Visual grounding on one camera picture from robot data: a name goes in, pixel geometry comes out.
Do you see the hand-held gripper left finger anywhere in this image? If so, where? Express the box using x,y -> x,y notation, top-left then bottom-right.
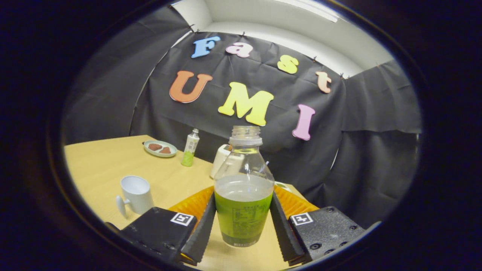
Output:
120,186 -> 217,266

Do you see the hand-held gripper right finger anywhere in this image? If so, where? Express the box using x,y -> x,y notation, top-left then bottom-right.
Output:
269,185 -> 366,265

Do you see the green juice bottle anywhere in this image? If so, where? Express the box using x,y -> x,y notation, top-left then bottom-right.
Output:
214,126 -> 275,248

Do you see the white cup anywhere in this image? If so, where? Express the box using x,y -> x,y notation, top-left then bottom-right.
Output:
116,175 -> 154,219

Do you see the small green white-labelled bottle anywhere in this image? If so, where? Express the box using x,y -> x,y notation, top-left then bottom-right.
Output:
181,128 -> 200,167

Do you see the white toaster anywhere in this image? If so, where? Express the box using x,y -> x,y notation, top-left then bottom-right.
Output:
210,144 -> 232,179

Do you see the pale green plate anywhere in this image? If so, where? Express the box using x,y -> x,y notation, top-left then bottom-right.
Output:
143,140 -> 178,158

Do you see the wooden table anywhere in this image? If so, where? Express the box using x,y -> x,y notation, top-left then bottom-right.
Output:
63,135 -> 307,271

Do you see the ceiling light panel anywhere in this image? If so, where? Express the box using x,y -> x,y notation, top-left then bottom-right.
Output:
279,0 -> 339,22

